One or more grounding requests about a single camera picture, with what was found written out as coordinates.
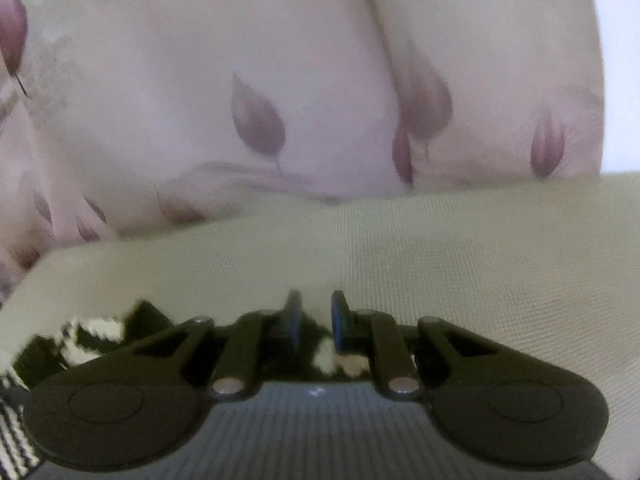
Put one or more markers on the beige mattress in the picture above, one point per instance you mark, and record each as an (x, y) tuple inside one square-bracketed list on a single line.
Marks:
[(475, 260)]

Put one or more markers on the black white striped knit cardigan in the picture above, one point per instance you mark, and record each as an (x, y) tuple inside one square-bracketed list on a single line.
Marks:
[(12, 430)]

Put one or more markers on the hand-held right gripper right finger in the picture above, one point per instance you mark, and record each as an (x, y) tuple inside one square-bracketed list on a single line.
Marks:
[(341, 322)]

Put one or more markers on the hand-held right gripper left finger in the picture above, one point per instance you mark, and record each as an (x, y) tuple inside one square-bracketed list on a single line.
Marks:
[(293, 317)]

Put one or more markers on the pink floral curtain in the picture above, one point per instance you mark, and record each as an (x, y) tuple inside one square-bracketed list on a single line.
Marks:
[(300, 60)]

